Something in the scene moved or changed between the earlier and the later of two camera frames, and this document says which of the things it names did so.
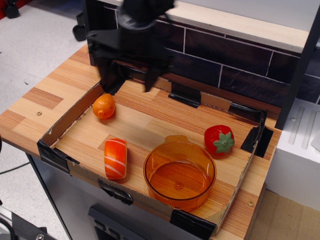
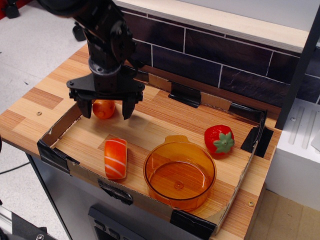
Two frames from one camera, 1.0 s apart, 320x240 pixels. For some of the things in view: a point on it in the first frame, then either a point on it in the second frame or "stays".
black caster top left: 12,11 stays
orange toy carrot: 103,106 stays
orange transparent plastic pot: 179,173 stays
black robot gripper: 137,40 to 109,81
